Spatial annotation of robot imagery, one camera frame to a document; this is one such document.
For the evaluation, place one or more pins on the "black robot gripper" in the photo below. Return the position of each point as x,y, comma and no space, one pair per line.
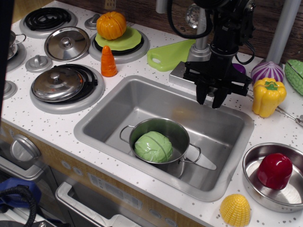
218,72

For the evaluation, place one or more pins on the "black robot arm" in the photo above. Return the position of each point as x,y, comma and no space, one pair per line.
232,24

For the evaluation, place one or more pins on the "grey vertical pole right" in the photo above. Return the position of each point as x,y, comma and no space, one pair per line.
283,30

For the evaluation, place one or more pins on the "purple toy eggplant piece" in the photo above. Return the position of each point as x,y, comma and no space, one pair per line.
239,68

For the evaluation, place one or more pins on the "silver toy faucet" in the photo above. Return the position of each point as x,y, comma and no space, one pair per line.
199,52

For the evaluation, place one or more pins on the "green cutting board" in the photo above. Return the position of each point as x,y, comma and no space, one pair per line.
166,58

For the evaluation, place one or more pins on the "yellow toy bell pepper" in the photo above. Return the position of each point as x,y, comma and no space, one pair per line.
268,94

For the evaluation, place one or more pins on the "purple toy onion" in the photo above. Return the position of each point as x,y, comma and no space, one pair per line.
267,70

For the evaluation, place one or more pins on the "grey toy sink basin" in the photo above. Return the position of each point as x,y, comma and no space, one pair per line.
208,143

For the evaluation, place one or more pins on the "clear crystal knob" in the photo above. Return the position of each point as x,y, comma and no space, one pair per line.
193,15

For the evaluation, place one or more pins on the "green toy cabbage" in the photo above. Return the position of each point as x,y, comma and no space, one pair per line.
153,147

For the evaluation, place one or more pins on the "green toy bitter gourd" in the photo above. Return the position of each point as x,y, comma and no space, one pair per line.
294,74

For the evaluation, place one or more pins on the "burner under green plate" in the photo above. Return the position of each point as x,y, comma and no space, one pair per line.
124,58

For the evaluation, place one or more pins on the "metal tongs utensil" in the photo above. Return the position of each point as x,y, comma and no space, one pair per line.
298,120

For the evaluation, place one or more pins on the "green round plate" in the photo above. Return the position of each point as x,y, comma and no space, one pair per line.
129,40

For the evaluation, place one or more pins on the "grey pole top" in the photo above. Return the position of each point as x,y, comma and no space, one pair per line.
161,6

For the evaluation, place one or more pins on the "red toy pepper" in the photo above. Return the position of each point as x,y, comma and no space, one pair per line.
275,171

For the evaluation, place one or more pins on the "orange toy carrot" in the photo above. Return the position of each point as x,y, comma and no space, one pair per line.
108,64

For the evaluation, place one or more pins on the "orange toy pumpkin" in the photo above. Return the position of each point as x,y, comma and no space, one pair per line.
111,25

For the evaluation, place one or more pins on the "yellow toy corn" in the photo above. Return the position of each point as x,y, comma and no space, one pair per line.
235,210

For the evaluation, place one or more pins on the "steel round pan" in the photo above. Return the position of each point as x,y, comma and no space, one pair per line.
286,200

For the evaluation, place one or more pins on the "grey stove knob top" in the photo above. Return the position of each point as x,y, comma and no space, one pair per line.
91,23

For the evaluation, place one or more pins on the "grey stove knob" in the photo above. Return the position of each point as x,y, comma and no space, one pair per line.
38,64
91,23
10,89

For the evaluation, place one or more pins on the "burner front with lid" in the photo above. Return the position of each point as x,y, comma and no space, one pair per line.
92,91

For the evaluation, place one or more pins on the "steel lid on burner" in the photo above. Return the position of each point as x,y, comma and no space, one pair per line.
57,84

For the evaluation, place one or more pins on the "steel lid upper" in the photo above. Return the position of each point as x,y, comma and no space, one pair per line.
67,44

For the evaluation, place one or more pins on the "grey stove knob middle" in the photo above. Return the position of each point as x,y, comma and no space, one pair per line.
38,64

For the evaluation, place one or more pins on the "black coil burner back left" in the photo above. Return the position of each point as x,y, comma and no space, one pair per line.
40,23

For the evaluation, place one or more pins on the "grey oven dial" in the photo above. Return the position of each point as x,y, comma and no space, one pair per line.
23,149

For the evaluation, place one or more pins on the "burner far left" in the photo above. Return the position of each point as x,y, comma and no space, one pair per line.
17,59

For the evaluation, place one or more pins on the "grey stove knob left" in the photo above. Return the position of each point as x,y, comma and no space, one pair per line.
10,89

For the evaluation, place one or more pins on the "small steel pot left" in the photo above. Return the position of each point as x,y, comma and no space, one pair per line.
13,44

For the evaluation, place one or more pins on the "blue clamp object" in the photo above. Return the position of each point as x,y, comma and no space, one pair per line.
19,193

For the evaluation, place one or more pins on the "steel pot with handles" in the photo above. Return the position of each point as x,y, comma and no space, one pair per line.
177,135

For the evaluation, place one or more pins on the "oven door handle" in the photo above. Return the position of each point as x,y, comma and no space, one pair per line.
33,173

